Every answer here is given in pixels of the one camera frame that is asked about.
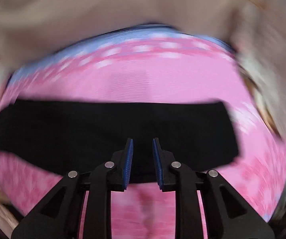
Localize black pants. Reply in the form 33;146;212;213
0;100;239;183

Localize pink blue floral bedsheet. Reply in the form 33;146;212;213
0;25;286;238

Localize cream patterned quilt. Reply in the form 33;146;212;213
231;17;286;139

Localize beige curtain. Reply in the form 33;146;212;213
0;0;286;75

